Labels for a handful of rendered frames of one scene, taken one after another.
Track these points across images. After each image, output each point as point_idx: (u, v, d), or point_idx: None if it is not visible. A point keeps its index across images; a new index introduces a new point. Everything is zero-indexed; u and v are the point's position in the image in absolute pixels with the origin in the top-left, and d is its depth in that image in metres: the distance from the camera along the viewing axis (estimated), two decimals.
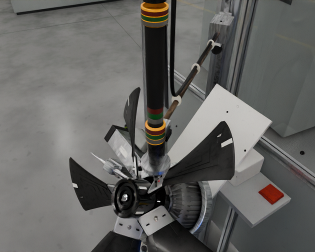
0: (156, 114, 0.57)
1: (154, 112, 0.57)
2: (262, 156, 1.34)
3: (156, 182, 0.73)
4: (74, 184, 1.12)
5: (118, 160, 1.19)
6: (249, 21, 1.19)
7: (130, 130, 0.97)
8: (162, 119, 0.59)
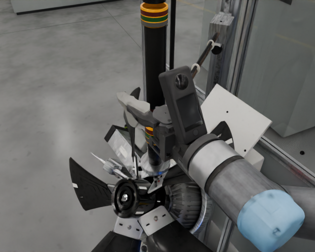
0: None
1: None
2: (262, 156, 1.34)
3: (156, 182, 0.73)
4: (74, 184, 1.12)
5: (118, 160, 1.19)
6: (249, 21, 1.19)
7: (130, 130, 0.97)
8: None
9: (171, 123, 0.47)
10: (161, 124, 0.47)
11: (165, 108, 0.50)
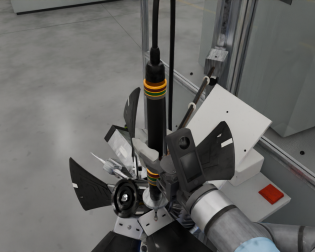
0: None
1: None
2: (262, 156, 1.34)
3: (156, 212, 0.82)
4: (74, 184, 1.12)
5: (118, 160, 1.19)
6: (249, 21, 1.19)
7: (130, 130, 0.97)
8: None
9: (175, 173, 0.56)
10: (167, 174, 0.56)
11: (170, 158, 0.59)
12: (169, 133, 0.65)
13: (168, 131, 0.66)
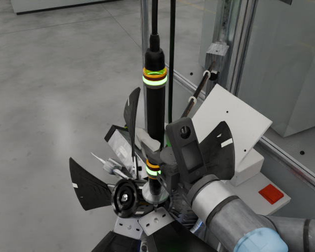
0: None
1: None
2: (262, 156, 1.34)
3: (156, 207, 0.81)
4: (74, 184, 1.12)
5: (118, 160, 1.19)
6: (249, 21, 1.19)
7: (130, 130, 0.97)
8: None
9: (176, 164, 0.55)
10: (168, 165, 0.55)
11: (171, 149, 0.57)
12: (165, 126, 0.63)
13: (165, 124, 0.64)
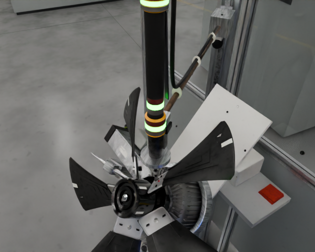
0: (156, 104, 0.55)
1: (154, 102, 0.55)
2: (262, 156, 1.34)
3: (156, 176, 0.72)
4: (74, 184, 1.12)
5: (118, 160, 1.19)
6: (249, 21, 1.19)
7: (130, 130, 0.97)
8: (162, 110, 0.57)
9: None
10: None
11: None
12: None
13: None
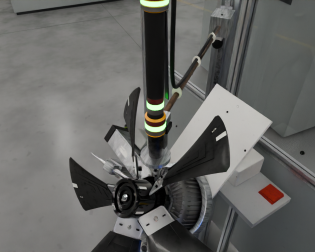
0: (156, 104, 0.55)
1: (154, 102, 0.55)
2: (262, 156, 1.34)
3: (156, 176, 0.72)
4: (128, 100, 1.02)
5: (118, 160, 1.19)
6: (249, 21, 1.19)
7: (187, 163, 0.79)
8: (162, 110, 0.57)
9: None
10: None
11: None
12: None
13: None
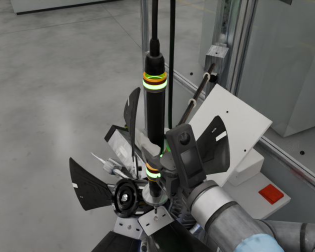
0: None
1: None
2: (262, 156, 1.34)
3: (156, 209, 0.81)
4: (128, 100, 1.02)
5: (118, 160, 1.19)
6: (249, 21, 1.19)
7: None
8: None
9: (176, 170, 0.56)
10: (168, 171, 0.56)
11: (171, 154, 0.58)
12: (165, 130, 0.64)
13: (165, 129, 0.65)
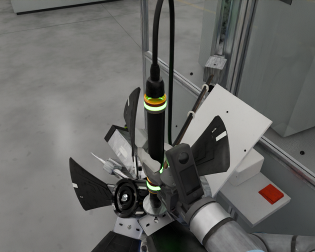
0: None
1: None
2: (262, 156, 1.34)
3: (156, 217, 0.84)
4: (128, 100, 1.02)
5: (118, 160, 1.19)
6: (249, 21, 1.19)
7: None
8: None
9: (175, 186, 0.59)
10: (167, 187, 0.59)
11: (170, 170, 0.61)
12: (165, 146, 0.67)
13: (165, 144, 0.68)
